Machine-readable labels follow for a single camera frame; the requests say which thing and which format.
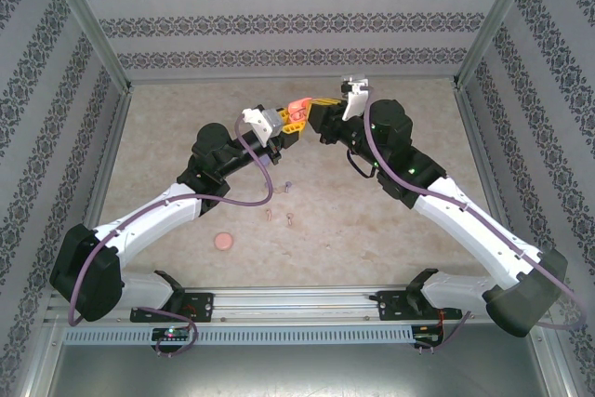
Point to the salmon earbud charging case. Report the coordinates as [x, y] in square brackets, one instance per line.
[297, 103]

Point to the purple earbud charging case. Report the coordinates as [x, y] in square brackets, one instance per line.
[264, 163]

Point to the pale pink earbud charging case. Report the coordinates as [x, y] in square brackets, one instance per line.
[223, 242]

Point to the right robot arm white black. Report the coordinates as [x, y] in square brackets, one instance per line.
[479, 229]

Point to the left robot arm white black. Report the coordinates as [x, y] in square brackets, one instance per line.
[149, 225]

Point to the small controller circuit board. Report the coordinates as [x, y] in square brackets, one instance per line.
[427, 336]
[169, 334]

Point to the grey metal panel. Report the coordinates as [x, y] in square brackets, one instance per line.
[297, 374]

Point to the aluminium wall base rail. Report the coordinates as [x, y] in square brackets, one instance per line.
[297, 77]

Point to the aluminium side rail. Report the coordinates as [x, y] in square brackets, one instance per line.
[102, 188]
[481, 150]

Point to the aluminium frame post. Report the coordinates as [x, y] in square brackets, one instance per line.
[83, 16]
[499, 18]

